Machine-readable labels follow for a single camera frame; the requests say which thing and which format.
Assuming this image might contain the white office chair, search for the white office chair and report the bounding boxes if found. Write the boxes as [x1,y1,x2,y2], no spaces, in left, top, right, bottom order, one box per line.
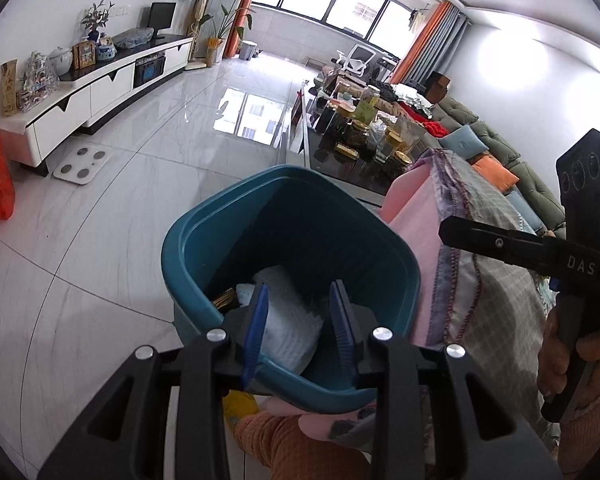
[336,44,376,74]

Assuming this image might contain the black glass-front appliance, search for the black glass-front appliance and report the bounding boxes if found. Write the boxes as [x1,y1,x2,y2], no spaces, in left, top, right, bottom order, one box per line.
[133,52,167,89]

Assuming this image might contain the white ceramic jar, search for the white ceramic jar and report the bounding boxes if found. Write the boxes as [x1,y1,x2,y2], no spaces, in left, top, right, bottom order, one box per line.
[47,47,74,79]

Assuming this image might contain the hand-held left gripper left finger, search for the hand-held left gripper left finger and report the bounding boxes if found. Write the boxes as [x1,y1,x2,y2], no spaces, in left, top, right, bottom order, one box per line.
[37,282,271,480]

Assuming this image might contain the person's right forearm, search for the person's right forearm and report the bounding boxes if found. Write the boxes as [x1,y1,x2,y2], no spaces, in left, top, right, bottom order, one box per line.
[557,360,600,480]

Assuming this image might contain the grey curtain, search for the grey curtain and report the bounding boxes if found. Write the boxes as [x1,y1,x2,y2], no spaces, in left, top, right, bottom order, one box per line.
[405,7,471,91]

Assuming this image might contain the black monitor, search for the black monitor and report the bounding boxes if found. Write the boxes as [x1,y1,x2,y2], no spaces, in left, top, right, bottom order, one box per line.
[147,1,177,41]

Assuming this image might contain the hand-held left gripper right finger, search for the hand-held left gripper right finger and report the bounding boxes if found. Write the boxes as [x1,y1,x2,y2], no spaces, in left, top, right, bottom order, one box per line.
[328,280,563,480]

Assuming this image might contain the gold striped wrapper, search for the gold striped wrapper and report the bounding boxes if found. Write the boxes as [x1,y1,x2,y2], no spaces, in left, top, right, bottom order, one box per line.
[211,287,239,314]

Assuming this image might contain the blue cushion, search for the blue cushion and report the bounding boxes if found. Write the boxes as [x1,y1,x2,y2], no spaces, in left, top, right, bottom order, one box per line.
[440,125,489,159]
[505,190,539,234]

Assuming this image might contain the red cloth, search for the red cloth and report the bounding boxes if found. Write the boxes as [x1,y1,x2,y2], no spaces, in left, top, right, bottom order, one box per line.
[400,102,449,136]

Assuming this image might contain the yellow plastic item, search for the yellow plastic item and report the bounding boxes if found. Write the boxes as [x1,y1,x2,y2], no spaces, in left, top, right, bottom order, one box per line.
[222,390,259,422]

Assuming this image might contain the person's right hand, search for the person's right hand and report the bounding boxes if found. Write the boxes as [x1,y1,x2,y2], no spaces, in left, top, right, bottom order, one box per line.
[536,304,600,403]

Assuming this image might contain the small plant in vase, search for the small plant in vase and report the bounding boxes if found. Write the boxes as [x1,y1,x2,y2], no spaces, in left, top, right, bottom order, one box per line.
[80,0,116,44]

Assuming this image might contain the blue patterned platter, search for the blue patterned platter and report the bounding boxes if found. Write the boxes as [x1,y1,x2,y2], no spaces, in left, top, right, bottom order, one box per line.
[112,27,155,50]

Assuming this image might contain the white black TV cabinet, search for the white black TV cabinet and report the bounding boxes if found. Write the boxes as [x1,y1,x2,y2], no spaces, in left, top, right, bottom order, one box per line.
[0,35,195,177]

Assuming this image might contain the brown tall packet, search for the brown tall packet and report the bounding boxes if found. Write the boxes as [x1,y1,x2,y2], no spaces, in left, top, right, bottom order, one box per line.
[0,60,19,119]

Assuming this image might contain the teal trash bin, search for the teal trash bin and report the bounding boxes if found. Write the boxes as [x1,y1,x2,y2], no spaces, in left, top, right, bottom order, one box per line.
[161,164,422,415]

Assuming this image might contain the gold picture frame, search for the gold picture frame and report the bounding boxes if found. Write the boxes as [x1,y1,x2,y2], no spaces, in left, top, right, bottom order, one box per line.
[72,41,97,70]

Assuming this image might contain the orange curtain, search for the orange curtain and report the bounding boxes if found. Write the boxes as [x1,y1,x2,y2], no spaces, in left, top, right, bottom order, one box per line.
[222,0,269,59]
[387,0,454,84]

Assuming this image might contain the tall leafy plant yellow vase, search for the tall leafy plant yellow vase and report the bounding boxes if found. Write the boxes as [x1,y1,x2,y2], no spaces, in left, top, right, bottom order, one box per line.
[200,0,256,69]

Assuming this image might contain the black coffee table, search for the black coffee table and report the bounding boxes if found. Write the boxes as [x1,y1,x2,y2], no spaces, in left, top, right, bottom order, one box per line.
[287,80,431,207]

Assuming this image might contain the green brown sofa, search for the green brown sofa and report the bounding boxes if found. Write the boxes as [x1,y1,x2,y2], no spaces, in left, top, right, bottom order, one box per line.
[395,97,568,234]

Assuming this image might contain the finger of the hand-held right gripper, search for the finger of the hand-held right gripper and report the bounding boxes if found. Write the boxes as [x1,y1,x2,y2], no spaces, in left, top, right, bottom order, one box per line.
[439,216,562,278]

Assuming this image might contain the clear bag of items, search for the clear bag of items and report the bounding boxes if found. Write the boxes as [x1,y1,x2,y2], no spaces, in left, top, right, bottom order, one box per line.
[17,52,59,114]

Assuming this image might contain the brown wooden box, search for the brown wooden box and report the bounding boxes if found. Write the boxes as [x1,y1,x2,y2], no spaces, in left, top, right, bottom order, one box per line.
[425,72,452,104]

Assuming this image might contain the person's orange knit garment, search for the person's orange knit garment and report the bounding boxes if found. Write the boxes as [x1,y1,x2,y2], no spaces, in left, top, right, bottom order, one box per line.
[234,407,381,480]

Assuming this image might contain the orange cushion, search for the orange cushion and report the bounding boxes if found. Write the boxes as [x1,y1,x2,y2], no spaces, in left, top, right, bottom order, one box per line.
[470,154,521,191]

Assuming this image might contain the dark clothes pile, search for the dark clothes pile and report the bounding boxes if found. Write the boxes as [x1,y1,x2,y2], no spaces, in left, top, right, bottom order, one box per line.
[370,77,406,106]

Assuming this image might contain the group of glass jars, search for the group of glass jars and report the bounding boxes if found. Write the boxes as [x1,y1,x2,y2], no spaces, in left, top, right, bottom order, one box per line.
[315,82,427,172]

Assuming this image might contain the grey checked tablecloth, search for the grey checked tablecloth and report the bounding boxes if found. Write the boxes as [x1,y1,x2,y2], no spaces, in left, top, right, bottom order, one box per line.
[427,147,558,428]

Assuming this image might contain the white bathroom scale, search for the white bathroom scale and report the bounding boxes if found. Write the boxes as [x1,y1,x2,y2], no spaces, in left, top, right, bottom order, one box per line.
[53,142,113,186]

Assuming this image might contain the pink cloth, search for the pink cloth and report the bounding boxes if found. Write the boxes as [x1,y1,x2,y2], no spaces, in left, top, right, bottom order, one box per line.
[380,157,462,347]

